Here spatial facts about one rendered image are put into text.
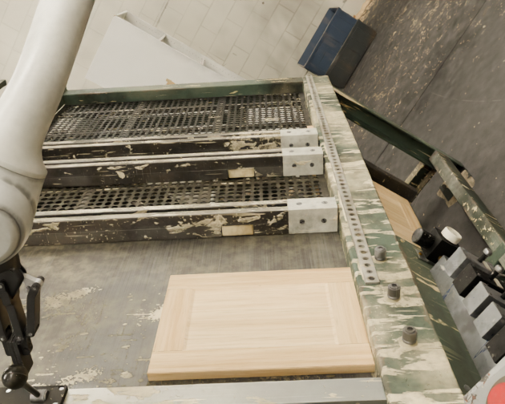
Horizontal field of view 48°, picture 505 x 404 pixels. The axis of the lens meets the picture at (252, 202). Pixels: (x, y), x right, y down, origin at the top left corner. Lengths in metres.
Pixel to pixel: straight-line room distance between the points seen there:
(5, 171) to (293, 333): 0.68
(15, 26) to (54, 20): 6.01
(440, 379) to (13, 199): 0.72
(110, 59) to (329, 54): 1.93
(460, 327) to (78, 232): 0.94
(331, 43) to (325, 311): 4.35
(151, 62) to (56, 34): 4.33
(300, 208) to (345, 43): 4.04
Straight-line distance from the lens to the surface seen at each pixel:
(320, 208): 1.45
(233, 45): 6.36
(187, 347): 1.13
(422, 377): 1.02
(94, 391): 1.06
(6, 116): 0.65
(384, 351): 1.06
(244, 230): 1.47
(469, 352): 1.15
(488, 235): 2.25
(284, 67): 6.42
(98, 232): 1.53
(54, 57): 0.67
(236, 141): 1.94
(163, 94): 2.69
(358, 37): 5.44
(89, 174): 1.87
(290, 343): 1.12
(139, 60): 5.02
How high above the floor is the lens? 1.44
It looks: 13 degrees down
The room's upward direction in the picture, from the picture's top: 62 degrees counter-clockwise
